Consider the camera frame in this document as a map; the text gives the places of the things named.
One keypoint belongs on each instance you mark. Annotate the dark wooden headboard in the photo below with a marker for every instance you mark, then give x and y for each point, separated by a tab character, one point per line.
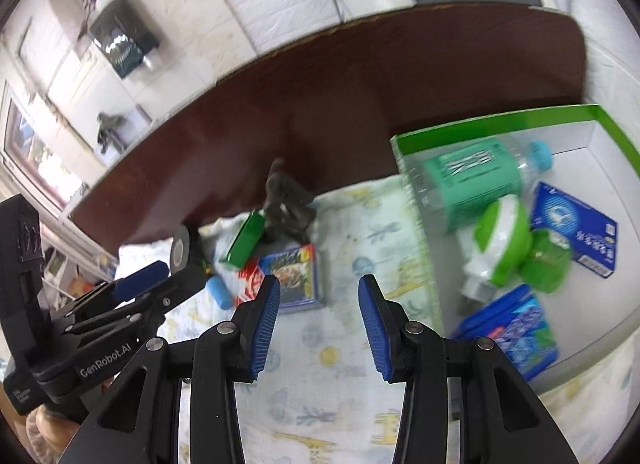
325	104

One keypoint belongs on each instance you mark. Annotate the dark claw hair clip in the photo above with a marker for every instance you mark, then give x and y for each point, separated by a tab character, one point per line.
285	204

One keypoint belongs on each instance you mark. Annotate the black tape roll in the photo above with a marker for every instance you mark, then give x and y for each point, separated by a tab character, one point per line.
181	249

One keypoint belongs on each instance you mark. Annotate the dark paper cup dispenser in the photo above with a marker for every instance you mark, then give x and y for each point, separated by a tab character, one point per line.
125	42

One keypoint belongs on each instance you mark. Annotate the glass door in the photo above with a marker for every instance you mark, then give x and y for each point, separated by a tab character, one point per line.
35	159

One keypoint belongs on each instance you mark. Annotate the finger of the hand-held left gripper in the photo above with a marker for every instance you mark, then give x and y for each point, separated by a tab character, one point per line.
170	294
142	276

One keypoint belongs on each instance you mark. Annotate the green white mosquito repellent plug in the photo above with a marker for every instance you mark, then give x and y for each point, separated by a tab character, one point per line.
500	239

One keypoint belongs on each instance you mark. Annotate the small green carton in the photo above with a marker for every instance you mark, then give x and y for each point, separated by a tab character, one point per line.
244	241

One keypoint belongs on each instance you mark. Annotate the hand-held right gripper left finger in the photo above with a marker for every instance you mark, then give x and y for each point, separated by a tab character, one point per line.
262	329

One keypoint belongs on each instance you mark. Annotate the grey wall faucet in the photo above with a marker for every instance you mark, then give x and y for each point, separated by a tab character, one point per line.
109	132

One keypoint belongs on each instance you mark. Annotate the colourful card box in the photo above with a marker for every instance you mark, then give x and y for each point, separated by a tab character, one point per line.
295	274

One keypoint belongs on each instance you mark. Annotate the green cardboard box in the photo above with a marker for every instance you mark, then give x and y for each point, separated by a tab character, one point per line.
590	334

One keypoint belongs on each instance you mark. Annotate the green label water bottle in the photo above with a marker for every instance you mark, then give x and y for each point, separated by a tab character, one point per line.
465	177

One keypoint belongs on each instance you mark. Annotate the giraffe printed blanket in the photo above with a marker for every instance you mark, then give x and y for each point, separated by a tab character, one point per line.
325	409

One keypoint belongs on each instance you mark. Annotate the person's left hand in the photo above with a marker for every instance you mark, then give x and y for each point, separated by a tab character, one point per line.
52	426

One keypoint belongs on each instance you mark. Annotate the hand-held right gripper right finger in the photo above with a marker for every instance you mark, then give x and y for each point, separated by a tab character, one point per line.
375	329

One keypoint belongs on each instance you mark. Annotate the blue square plastic container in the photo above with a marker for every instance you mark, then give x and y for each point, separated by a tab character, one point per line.
520	329

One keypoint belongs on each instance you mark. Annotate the light blue cylinder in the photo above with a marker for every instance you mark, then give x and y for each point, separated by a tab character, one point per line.
220	292

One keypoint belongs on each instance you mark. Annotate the blue medicine carton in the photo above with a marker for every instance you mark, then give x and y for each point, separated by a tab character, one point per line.
575	224

